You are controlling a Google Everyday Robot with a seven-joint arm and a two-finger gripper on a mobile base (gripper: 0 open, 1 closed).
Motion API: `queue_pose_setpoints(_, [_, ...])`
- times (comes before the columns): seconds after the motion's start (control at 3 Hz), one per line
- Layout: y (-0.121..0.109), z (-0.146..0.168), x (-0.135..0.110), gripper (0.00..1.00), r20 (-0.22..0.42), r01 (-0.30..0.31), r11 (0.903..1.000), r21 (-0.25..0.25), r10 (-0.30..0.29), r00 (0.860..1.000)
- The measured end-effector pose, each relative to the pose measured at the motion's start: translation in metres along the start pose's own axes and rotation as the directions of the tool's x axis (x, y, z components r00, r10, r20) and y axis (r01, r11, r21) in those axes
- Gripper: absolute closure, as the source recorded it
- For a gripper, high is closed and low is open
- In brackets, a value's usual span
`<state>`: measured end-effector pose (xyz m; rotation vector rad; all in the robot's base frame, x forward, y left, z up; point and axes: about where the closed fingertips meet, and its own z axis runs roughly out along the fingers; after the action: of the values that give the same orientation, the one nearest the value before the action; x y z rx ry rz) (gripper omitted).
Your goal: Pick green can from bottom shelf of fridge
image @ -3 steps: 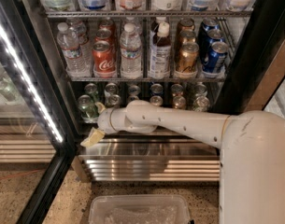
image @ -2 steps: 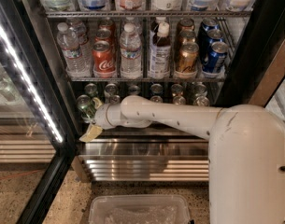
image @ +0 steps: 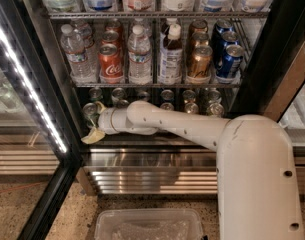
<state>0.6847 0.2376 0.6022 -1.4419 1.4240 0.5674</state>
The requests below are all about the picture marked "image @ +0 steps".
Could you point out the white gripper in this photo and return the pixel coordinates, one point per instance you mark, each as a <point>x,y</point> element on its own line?
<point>105,120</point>

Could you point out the white green can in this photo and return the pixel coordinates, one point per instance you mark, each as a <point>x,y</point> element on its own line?
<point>118,94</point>
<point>122,103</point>

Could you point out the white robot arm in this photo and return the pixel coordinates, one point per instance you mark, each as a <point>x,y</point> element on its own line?
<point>258,196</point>

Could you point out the rear green can bottom shelf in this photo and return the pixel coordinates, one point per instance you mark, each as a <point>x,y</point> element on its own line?
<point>95,94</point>

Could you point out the rear silver blue can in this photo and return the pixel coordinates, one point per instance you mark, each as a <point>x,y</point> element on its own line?
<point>143,95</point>

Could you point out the front red cola can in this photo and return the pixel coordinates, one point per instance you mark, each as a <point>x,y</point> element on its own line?
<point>110,62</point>

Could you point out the red cola can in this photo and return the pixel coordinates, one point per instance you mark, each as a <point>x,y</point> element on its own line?
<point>114,25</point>
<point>110,62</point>
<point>111,37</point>

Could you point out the glass fridge door with light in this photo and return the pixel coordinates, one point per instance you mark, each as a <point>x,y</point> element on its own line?
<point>39,146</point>

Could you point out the front dark blue can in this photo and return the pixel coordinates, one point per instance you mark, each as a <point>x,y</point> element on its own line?
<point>167,106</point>

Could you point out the dark blue can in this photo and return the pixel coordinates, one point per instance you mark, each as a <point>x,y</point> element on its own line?
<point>167,95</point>
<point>167,106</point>

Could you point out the rear dark blue can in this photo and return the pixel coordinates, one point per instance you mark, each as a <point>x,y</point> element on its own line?
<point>167,95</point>

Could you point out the middle red cola can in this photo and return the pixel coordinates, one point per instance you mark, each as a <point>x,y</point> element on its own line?
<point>111,37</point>

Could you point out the rear red cola can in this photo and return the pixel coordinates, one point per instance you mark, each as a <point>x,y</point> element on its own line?
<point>114,25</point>

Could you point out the front gold can bottom shelf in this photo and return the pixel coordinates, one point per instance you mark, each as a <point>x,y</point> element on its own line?
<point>191,108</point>

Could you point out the gold can shelf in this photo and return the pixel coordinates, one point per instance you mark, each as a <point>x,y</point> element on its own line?
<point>198,26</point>
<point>198,38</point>
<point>191,108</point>
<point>189,96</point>
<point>199,68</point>

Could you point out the rear gold can bottom shelf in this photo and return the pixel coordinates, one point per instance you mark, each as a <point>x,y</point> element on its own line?
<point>189,96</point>

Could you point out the front gold can middle shelf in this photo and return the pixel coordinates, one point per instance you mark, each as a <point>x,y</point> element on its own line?
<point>199,68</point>

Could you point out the rear pale green can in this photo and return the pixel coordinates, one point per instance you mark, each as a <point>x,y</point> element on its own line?
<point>212,95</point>

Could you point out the pale green can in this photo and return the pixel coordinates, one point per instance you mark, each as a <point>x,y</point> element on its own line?
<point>215,109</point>
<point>212,95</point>

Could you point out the front pale green can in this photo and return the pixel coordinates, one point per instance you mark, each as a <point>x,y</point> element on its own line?
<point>215,109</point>

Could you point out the rear gold can middle shelf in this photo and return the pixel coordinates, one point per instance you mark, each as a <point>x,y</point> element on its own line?
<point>198,26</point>

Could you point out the front blue can middle shelf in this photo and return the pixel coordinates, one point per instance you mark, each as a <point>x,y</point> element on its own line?
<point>229,63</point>

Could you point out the blue can shelf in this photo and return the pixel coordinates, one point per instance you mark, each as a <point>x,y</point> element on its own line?
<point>221,26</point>
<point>229,63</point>
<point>225,39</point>

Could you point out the rear blue can middle shelf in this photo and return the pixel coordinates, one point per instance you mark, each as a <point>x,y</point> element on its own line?
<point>221,26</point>

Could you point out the front centre water bottle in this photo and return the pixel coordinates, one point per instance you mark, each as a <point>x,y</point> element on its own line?
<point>139,56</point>

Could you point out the water bottle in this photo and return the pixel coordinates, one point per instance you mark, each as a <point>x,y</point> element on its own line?
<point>85,31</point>
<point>145,23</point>
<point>139,56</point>
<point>74,49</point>

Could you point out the front left water bottle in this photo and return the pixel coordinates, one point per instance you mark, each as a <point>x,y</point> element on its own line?
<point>74,49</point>

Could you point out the rear left water bottle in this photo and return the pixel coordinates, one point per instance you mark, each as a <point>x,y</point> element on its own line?
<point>85,31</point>

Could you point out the front tea bottle white cap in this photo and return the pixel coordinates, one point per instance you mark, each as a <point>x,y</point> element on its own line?
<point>171,56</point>

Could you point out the rear centre water bottle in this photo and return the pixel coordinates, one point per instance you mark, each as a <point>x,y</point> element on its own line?
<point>145,23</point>

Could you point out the rear tea bottle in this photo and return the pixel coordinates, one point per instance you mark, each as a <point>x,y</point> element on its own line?
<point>165,27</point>

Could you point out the clear plastic bin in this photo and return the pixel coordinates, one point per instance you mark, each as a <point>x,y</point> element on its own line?
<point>149,224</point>

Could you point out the middle wire shelf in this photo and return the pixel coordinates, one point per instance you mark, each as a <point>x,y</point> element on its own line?
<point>156,85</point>

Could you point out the wire shelf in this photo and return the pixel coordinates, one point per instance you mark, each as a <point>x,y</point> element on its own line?
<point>155,14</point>
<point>156,85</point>

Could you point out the upper wire shelf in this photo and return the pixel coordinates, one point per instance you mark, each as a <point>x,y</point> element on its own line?
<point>155,14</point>

